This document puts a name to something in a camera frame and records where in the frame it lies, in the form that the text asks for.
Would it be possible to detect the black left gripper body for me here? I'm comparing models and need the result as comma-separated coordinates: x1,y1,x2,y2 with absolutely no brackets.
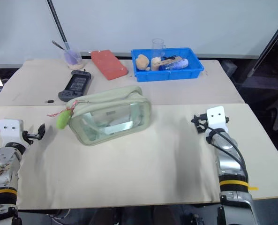
22,130,38,145

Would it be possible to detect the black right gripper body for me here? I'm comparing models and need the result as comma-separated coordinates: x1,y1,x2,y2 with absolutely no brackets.
196,113,209,135

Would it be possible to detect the green transparent zipper pouch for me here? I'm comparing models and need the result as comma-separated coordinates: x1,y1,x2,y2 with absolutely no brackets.
66,85,152,147

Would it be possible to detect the green plush zipper charm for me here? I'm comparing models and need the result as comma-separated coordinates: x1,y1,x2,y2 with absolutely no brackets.
56,109,72,130

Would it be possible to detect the blue plastic bin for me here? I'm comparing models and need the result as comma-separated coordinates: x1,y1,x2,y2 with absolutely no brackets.
131,47,205,83

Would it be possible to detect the black handheld game controller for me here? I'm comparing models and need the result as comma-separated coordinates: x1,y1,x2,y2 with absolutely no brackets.
58,69,92,103

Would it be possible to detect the blue printed bottle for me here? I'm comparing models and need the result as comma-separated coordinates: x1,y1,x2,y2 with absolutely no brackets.
158,58,189,71

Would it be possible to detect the grey box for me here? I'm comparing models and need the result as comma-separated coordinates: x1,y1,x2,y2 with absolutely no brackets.
221,59,238,76

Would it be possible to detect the wooden block with black clip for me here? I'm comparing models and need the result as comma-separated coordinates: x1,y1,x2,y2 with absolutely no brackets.
160,54,184,63

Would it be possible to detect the beige foam piece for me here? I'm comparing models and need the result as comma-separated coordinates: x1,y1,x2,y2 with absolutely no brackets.
150,57,163,72

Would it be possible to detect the clear cup with pens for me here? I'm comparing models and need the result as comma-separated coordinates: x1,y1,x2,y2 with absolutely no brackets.
60,48,84,70

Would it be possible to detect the tan plush toy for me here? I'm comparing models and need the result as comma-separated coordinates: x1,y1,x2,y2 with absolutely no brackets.
135,54,151,72

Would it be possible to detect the clear glass measuring cup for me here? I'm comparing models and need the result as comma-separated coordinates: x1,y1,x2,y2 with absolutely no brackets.
151,38,167,59

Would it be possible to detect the white table cloth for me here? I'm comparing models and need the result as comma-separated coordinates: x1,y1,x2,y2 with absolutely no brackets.
17,104,221,210

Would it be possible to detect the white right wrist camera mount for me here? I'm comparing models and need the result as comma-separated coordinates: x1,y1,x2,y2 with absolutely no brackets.
206,105,229,133

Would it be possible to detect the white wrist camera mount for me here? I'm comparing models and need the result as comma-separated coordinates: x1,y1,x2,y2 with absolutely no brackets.
206,105,229,133
0,119,24,144

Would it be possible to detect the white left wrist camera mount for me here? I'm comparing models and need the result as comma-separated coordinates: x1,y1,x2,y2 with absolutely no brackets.
0,119,24,144

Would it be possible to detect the red charm cord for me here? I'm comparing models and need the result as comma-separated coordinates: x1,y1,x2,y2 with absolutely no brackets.
46,100,80,118

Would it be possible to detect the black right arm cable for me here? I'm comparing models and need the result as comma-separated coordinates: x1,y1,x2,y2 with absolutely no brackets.
201,124,250,186

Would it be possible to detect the black slanted stand frame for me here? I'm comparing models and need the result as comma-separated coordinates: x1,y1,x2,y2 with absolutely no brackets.
247,13,278,78

